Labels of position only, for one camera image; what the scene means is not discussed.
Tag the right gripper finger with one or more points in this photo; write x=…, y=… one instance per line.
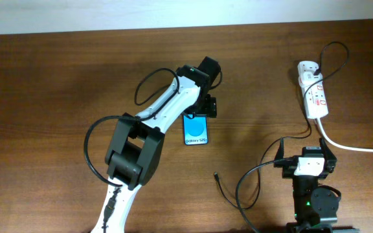
x=325, y=149
x=280, y=151

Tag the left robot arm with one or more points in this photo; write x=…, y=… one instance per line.
x=135, y=149

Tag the white power strip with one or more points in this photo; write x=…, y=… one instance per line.
x=314, y=98

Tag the blue Galaxy smartphone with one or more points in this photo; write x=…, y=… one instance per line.
x=195, y=130

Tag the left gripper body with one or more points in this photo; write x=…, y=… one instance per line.
x=204, y=105

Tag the white USB charger plug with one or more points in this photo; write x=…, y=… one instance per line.
x=308, y=78

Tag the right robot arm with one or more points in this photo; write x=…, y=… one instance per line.
x=315, y=204

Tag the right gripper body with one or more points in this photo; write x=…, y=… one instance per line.
x=288, y=169

